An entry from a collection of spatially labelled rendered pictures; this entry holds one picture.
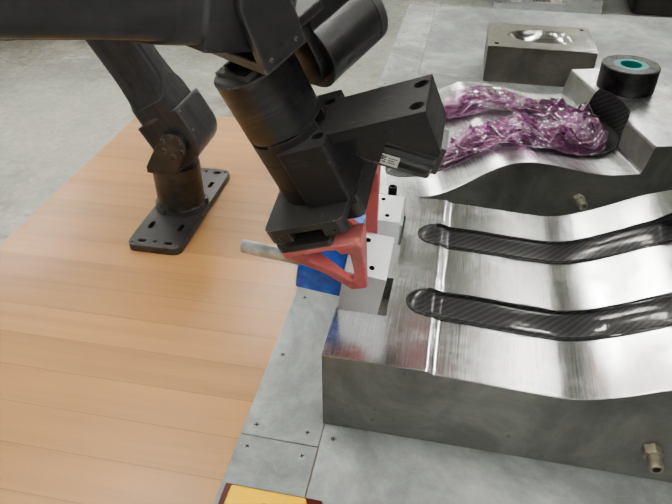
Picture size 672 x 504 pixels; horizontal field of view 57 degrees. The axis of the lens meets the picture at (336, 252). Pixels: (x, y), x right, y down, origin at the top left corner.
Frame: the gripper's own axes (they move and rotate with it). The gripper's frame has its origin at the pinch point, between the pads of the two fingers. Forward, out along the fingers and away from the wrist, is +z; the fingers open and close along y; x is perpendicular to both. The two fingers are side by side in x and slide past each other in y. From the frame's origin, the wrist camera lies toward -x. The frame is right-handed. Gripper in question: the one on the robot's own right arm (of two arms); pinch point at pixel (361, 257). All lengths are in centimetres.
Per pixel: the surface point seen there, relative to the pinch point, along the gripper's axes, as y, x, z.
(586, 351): -3.1, -16.4, 11.5
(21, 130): 162, 222, 49
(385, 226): 8.5, 0.9, 4.6
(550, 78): 75, -12, 34
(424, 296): 1.0, -3.2, 7.2
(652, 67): 50, -27, 21
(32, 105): 187, 235, 50
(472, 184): 24.5, -4.4, 14.7
